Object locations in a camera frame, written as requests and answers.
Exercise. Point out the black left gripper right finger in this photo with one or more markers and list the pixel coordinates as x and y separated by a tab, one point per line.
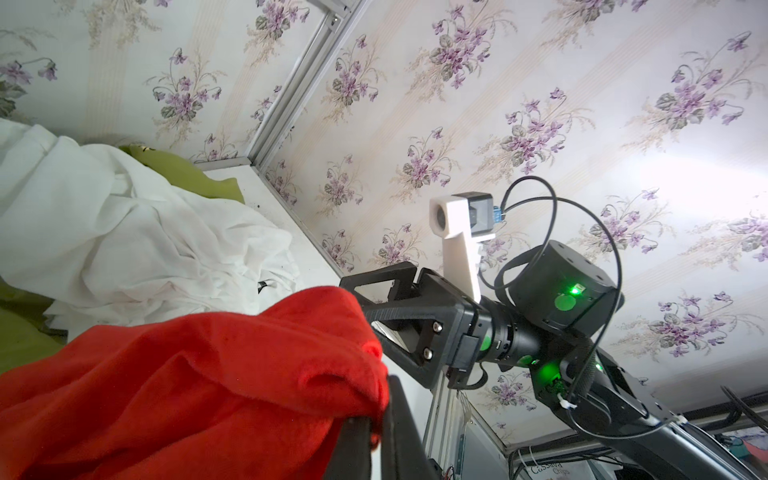
402	454

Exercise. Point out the white cloth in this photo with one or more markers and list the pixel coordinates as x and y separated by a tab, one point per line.
111	242

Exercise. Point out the red cloth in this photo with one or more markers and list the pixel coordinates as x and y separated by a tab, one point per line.
215	395

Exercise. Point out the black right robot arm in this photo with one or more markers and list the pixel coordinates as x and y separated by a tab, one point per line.
546	311

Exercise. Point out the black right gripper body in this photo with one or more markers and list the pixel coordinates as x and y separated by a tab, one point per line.
441	331

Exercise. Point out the green cloth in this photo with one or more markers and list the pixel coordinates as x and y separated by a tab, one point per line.
25	334

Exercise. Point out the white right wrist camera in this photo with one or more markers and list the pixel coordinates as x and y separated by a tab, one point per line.
463	222

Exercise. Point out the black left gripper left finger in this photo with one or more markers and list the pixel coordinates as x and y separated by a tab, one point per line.
351	457

